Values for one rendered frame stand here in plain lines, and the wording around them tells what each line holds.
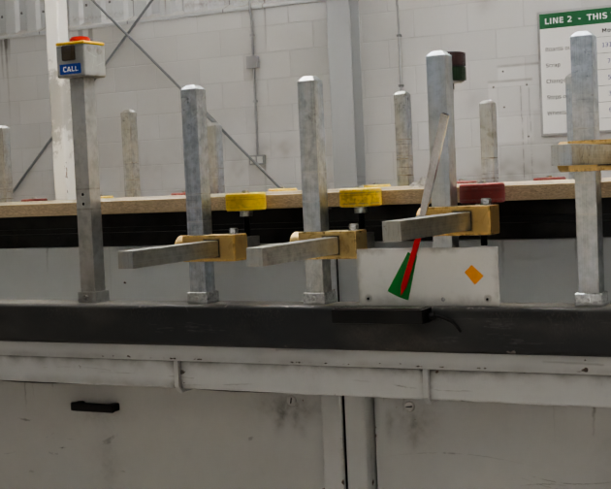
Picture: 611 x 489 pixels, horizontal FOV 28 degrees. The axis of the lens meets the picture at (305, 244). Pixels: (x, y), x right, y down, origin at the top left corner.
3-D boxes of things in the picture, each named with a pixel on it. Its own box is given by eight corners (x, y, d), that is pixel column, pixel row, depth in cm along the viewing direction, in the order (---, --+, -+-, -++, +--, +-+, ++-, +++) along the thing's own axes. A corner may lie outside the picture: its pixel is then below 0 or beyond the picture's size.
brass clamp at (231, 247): (233, 261, 227) (232, 235, 227) (173, 262, 233) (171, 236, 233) (249, 259, 232) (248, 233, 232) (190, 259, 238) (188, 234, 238)
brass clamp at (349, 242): (355, 259, 215) (354, 231, 215) (288, 260, 222) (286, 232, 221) (369, 256, 221) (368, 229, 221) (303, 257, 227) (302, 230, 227)
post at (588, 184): (600, 327, 198) (591, 29, 195) (579, 326, 199) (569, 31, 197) (605, 324, 201) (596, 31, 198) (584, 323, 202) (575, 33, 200)
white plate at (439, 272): (498, 306, 204) (497, 246, 204) (358, 305, 216) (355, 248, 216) (499, 306, 205) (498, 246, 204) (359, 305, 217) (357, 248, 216)
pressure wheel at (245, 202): (273, 247, 239) (271, 189, 239) (235, 250, 236) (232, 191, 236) (260, 246, 247) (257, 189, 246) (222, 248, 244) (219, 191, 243)
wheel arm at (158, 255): (134, 274, 204) (133, 248, 204) (117, 274, 206) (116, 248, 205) (260, 254, 243) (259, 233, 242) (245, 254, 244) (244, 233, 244)
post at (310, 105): (325, 341, 221) (313, 75, 218) (308, 341, 222) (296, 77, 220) (334, 338, 224) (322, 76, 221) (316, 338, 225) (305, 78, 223)
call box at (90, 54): (85, 79, 239) (82, 39, 238) (56, 81, 242) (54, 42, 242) (107, 81, 245) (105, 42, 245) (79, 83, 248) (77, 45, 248)
